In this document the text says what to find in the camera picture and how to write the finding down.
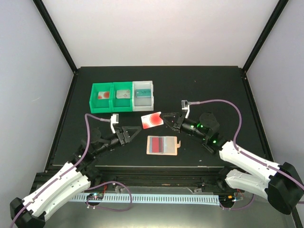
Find white floral card in bin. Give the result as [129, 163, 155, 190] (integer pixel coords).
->
[116, 90, 131, 99]

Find right small circuit board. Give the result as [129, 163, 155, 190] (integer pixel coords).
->
[218, 195, 239, 203]

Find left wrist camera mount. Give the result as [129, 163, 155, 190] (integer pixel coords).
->
[110, 114, 119, 133]

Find light blue slotted cable duct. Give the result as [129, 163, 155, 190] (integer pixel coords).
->
[70, 193, 220, 206]

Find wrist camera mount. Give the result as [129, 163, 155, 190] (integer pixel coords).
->
[110, 114, 119, 133]
[181, 100, 190, 118]

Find middle green plastic bin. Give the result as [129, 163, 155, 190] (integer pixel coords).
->
[110, 82, 133, 113]

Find white translucent plastic bin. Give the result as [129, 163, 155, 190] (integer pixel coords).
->
[132, 81, 154, 112]

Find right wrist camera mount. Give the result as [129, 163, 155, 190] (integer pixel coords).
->
[181, 100, 190, 118]

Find left black frame post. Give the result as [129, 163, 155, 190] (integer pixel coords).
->
[33, 0, 78, 74]

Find green plastic bin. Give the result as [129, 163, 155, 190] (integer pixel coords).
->
[89, 83, 112, 114]
[110, 82, 133, 113]

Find red circles card in bin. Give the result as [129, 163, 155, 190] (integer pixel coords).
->
[97, 91, 110, 100]

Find small circuit board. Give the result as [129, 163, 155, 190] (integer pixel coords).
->
[218, 195, 239, 203]
[86, 193, 104, 201]

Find teal VIP card in bin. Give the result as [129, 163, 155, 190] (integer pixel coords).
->
[135, 88, 152, 98]

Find left small circuit board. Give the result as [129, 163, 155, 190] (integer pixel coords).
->
[86, 193, 104, 201]

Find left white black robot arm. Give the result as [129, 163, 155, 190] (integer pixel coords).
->
[10, 126, 141, 228]

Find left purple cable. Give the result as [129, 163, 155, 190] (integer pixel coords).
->
[9, 113, 133, 228]

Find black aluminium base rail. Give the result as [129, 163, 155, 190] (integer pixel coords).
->
[32, 164, 235, 194]

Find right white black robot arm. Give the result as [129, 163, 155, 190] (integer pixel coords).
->
[160, 112, 304, 215]

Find right black frame post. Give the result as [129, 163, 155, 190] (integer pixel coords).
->
[242, 0, 289, 73]

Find left green plastic bin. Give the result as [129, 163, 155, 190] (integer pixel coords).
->
[89, 83, 112, 114]

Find black frame post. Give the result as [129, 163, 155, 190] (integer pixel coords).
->
[242, 0, 289, 73]
[33, 0, 78, 74]

